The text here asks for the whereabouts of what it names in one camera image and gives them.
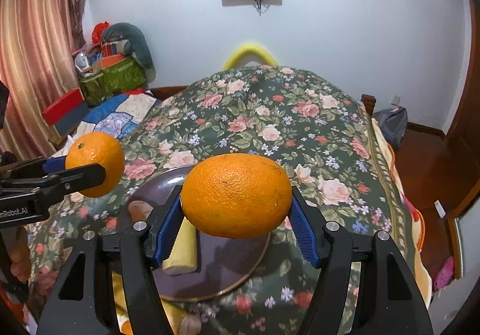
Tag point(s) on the red cloth bundle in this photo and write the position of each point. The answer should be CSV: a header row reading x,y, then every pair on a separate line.
x,y
100,31

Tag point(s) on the large orange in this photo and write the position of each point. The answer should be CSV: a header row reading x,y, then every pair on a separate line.
x,y
236,196

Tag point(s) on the orange cardboard box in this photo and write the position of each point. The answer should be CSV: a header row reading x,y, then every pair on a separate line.
x,y
108,61

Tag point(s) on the green fabric storage bag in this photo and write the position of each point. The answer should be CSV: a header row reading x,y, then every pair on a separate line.
x,y
116,80

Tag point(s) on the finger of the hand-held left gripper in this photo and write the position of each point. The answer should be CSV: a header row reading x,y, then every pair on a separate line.
x,y
75,177
53,165

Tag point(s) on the grey backpack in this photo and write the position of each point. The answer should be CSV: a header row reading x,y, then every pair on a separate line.
x,y
392,127

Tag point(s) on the floral blanket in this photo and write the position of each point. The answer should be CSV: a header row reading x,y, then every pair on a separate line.
x,y
262,121

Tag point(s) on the pink slipper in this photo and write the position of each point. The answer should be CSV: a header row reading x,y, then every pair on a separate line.
x,y
444,274

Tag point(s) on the orange patterned blanket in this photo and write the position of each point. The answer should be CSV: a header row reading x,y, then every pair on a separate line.
x,y
414,230

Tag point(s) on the blue patchwork quilt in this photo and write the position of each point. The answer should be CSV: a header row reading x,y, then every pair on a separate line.
x,y
116,112

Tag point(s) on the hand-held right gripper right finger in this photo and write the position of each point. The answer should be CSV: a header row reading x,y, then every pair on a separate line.
x,y
304,234

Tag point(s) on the white wall outlet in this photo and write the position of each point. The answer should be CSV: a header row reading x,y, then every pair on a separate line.
x,y
395,98

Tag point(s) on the wooden door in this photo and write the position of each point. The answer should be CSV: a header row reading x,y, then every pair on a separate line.
x,y
467,102

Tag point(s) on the red and grey box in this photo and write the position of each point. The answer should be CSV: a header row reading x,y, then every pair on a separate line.
x,y
62,110

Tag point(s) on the dark round plate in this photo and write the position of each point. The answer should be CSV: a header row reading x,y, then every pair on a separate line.
x,y
225,262

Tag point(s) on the person's left hand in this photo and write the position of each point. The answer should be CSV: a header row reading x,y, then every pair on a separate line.
x,y
20,256

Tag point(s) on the small orange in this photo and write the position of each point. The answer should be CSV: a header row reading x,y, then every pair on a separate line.
x,y
98,150

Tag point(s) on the wooden bed post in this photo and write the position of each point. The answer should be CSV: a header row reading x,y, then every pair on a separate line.
x,y
368,101

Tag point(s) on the pink striped curtain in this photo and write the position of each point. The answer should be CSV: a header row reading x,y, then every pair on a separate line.
x,y
35,39

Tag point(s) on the pale yellow fruit piece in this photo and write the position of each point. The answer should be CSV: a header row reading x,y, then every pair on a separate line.
x,y
183,252

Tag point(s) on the grey plush pillow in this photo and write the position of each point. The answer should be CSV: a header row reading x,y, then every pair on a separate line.
x,y
137,43

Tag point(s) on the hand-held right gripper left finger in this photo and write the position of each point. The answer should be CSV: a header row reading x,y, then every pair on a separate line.
x,y
168,224

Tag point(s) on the small white floor object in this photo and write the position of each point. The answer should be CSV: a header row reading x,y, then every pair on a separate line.
x,y
440,209

